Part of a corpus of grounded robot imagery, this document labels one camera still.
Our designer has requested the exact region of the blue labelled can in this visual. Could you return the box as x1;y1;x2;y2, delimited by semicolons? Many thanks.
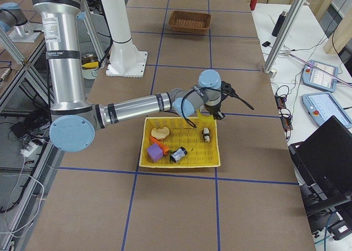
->
170;147;188;163

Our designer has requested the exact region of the black white toy figure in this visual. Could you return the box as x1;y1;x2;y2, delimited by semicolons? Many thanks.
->
202;128;211;143

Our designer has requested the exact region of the white enamel pot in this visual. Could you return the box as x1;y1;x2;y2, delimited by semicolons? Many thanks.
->
81;54;100;80

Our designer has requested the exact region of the teach pendant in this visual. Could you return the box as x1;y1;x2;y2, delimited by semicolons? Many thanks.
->
301;92;351;129
302;59;339;92

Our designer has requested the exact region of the small black adapter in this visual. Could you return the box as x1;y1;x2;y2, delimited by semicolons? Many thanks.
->
262;41;271;47

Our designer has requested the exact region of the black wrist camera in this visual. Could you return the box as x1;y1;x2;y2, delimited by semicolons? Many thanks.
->
221;81;232;96

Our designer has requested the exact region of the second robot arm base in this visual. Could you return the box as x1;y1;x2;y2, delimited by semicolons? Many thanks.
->
1;2;41;43

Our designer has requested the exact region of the black laptop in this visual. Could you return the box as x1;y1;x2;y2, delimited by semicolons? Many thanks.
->
289;116;351;216

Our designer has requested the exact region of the brown wicker basket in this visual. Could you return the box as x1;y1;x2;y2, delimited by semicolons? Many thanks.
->
168;10;211;35

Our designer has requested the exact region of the black water bottle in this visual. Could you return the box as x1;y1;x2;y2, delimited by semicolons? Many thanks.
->
272;11;288;37

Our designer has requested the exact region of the black orange usb hub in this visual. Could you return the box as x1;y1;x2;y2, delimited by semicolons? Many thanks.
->
274;94;293;132

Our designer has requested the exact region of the aluminium frame post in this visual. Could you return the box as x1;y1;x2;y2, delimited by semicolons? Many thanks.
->
263;0;306;78

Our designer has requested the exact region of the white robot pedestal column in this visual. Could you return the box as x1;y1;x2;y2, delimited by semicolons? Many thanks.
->
101;0;148;78

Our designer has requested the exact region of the lower teach pendant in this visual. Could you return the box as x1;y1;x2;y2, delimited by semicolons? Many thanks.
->
301;92;351;129

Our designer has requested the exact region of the white power strip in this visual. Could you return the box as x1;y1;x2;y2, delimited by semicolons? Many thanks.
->
20;140;43;158

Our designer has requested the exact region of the orange toy carrot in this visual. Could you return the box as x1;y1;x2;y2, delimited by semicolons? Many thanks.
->
150;136;171;155

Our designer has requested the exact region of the upper teach pendant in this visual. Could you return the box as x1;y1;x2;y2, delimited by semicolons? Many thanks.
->
302;59;339;92

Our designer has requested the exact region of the yellow plastic basket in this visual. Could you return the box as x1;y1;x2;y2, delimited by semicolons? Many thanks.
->
139;117;221;169

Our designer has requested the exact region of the toy bread slice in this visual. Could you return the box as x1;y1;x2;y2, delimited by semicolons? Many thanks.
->
151;127;170;141

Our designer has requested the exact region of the purple cube block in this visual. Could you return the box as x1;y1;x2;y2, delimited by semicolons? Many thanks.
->
147;143;164;163

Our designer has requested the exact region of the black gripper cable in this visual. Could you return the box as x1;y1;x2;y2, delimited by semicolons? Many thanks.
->
180;87;255;130

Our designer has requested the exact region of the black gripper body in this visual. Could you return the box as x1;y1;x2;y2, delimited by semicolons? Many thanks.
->
205;96;224;119

